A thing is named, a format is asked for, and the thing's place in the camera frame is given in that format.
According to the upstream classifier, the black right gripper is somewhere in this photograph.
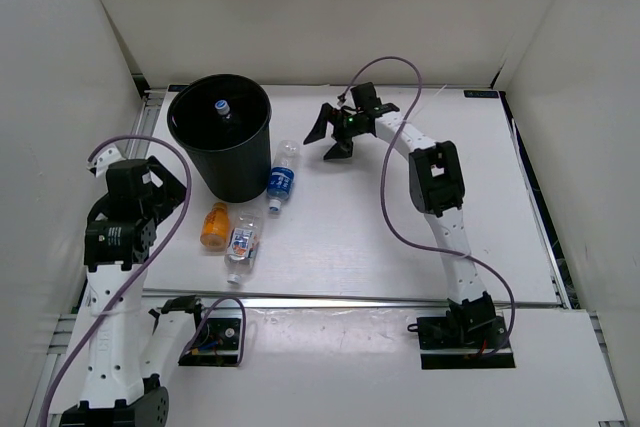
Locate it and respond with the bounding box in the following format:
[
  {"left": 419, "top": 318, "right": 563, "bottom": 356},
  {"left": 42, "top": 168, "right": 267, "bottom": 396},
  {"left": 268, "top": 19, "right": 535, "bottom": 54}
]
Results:
[{"left": 303, "top": 103, "right": 364, "bottom": 160}]

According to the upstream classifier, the orange juice bottle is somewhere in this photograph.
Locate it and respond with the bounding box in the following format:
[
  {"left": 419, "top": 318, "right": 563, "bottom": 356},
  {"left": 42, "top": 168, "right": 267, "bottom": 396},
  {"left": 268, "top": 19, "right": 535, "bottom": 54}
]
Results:
[{"left": 200, "top": 202, "right": 230, "bottom": 252}]

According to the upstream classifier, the blue label water bottle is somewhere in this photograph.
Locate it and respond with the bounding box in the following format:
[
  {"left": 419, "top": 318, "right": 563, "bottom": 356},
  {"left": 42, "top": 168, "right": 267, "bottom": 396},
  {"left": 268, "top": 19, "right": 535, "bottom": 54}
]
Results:
[{"left": 266, "top": 140, "right": 300, "bottom": 215}]

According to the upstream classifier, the clear unlabelled plastic bottle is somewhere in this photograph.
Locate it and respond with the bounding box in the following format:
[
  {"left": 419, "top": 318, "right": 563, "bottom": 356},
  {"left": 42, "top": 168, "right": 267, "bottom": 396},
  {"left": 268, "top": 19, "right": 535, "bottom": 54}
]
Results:
[{"left": 214, "top": 99, "right": 241, "bottom": 138}]

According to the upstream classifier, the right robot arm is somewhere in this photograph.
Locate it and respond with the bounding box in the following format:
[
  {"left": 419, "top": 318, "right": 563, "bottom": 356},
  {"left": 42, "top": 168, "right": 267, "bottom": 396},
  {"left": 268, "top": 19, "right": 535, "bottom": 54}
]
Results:
[{"left": 304, "top": 103, "right": 496, "bottom": 347}]

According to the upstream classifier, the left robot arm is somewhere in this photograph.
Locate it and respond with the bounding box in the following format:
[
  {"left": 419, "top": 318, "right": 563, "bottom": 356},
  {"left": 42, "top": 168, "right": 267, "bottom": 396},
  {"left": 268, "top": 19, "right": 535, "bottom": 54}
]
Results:
[{"left": 40, "top": 137, "right": 247, "bottom": 426}]

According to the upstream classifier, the black waste bin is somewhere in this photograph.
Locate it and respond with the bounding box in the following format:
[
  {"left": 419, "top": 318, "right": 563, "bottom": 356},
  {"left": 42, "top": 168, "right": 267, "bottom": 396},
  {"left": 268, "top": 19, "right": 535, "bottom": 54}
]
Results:
[{"left": 167, "top": 74, "right": 272, "bottom": 203}]

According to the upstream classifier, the white label clear bottle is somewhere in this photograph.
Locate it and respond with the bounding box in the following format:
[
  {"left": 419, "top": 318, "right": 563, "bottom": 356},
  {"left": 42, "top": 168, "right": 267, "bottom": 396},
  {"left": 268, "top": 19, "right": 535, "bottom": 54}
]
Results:
[{"left": 224, "top": 207, "right": 263, "bottom": 287}]

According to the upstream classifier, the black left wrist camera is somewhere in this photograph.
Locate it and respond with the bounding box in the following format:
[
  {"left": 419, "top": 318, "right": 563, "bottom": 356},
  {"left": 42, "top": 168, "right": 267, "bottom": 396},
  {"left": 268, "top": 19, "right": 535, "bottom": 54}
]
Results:
[{"left": 106, "top": 159, "right": 152, "bottom": 200}]

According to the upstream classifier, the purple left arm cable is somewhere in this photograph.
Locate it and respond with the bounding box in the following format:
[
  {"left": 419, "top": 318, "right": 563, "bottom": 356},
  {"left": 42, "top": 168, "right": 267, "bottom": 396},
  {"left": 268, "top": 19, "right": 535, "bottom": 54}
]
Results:
[{"left": 39, "top": 134, "right": 251, "bottom": 427}]

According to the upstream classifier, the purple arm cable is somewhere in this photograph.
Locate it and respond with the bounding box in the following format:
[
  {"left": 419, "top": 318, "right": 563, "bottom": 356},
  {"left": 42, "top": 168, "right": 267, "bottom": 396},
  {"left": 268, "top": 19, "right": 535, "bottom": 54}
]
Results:
[
  {"left": 39, "top": 134, "right": 251, "bottom": 427},
  {"left": 338, "top": 56, "right": 517, "bottom": 361}
]

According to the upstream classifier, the aluminium table edge rail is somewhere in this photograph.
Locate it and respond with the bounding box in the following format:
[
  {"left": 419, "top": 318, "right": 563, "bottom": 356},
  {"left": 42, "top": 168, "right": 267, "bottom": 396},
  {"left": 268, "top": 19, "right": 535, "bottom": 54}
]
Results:
[{"left": 58, "top": 288, "right": 574, "bottom": 312}]

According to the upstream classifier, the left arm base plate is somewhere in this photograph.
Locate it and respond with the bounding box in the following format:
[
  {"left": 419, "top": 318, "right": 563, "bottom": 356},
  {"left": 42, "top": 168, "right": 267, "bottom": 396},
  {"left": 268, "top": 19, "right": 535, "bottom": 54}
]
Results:
[{"left": 178, "top": 317, "right": 244, "bottom": 368}]

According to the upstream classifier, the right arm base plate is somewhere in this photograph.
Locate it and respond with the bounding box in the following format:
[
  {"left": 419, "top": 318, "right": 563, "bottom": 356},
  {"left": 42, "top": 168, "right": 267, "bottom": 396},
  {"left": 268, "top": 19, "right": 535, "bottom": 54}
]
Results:
[{"left": 407, "top": 316, "right": 516, "bottom": 370}]

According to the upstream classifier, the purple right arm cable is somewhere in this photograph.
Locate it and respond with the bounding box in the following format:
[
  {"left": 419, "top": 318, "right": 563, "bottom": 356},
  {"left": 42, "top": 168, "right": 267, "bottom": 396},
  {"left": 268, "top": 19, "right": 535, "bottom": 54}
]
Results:
[{"left": 338, "top": 56, "right": 517, "bottom": 361}]

